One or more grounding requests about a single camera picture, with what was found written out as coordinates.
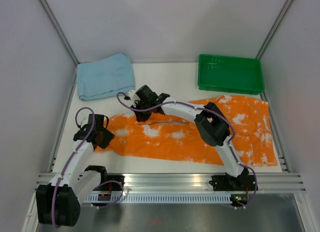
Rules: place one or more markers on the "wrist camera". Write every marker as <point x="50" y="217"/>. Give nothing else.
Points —
<point x="143" y="94"/>
<point x="90" y="124"/>

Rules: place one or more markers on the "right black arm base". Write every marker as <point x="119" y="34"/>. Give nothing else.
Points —
<point x="230" y="184"/>

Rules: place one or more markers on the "orange tie-dye trousers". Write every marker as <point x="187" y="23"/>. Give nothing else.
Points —
<point x="172" y="138"/>

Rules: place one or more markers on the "light blue folded trousers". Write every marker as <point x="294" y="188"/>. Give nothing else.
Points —
<point x="105" y="78"/>

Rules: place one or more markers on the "green plastic tray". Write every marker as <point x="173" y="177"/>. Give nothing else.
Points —
<point x="230" y="74"/>

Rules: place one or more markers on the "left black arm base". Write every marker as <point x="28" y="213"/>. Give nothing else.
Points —
<point x="110" y="183"/>

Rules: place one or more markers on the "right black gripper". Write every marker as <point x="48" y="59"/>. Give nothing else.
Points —
<point x="141" y="117"/>

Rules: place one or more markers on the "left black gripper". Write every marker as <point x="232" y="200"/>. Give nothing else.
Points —
<point x="109" y="137"/>

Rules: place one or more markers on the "aluminium mounting rail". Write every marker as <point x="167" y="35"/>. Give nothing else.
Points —
<point x="198" y="182"/>

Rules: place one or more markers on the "white slotted cable duct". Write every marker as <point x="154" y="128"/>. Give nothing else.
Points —
<point x="152" y="198"/>

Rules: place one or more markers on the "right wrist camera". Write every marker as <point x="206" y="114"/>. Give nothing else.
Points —
<point x="143" y="94"/>

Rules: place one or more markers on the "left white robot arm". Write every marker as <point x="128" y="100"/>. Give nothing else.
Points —
<point x="59" y="202"/>

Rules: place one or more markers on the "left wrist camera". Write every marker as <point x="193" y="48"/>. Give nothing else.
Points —
<point x="90" y="124"/>

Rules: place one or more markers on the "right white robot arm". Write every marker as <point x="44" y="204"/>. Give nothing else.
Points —
<point x="212" y="126"/>

